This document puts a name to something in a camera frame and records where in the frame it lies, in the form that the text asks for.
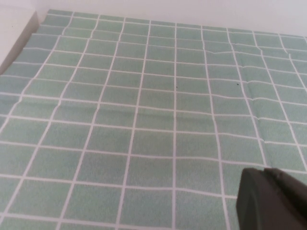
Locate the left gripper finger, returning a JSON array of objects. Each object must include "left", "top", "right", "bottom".
[{"left": 236, "top": 167, "right": 307, "bottom": 230}]

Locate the green checkered tablecloth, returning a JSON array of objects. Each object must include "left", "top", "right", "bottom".
[{"left": 0, "top": 9, "right": 307, "bottom": 230}]

